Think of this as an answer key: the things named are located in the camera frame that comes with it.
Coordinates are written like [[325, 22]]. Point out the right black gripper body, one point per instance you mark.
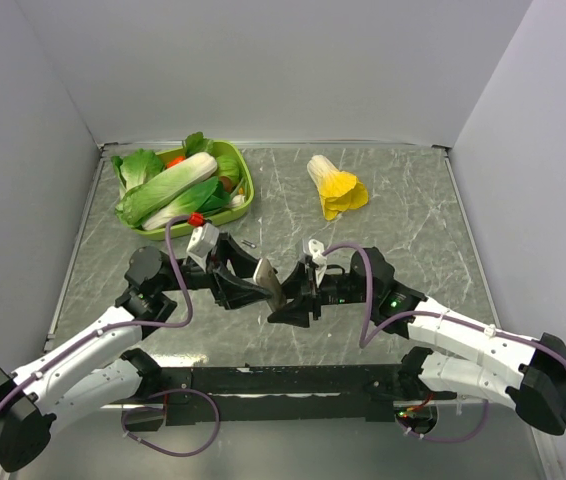
[[333, 289]]

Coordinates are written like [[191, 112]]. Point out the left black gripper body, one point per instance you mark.
[[194, 277]]

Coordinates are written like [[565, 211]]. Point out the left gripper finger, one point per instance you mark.
[[232, 292], [243, 263]]

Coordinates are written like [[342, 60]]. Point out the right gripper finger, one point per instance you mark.
[[296, 313], [299, 283]]

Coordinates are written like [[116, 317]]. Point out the white remote control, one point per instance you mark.
[[265, 277]]

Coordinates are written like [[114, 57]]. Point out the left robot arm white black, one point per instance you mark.
[[102, 364]]

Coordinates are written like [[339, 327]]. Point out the bok choy toy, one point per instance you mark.
[[186, 203]]

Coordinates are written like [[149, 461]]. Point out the large napa cabbage toy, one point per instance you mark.
[[157, 192]]

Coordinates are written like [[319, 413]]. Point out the round green cabbage toy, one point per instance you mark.
[[228, 167]]

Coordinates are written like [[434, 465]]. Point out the yellow cabbage toy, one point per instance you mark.
[[339, 191]]

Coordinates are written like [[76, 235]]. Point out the red tomato toy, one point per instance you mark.
[[175, 161]]

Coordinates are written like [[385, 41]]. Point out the green plastic tray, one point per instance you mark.
[[221, 217]]

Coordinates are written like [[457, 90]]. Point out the green leaf lettuce toy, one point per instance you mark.
[[136, 169]]

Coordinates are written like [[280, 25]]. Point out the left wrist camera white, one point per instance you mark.
[[202, 241]]

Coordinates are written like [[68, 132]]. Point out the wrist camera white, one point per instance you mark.
[[312, 254], [202, 241]]

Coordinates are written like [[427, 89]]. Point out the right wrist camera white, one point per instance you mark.
[[312, 254]]

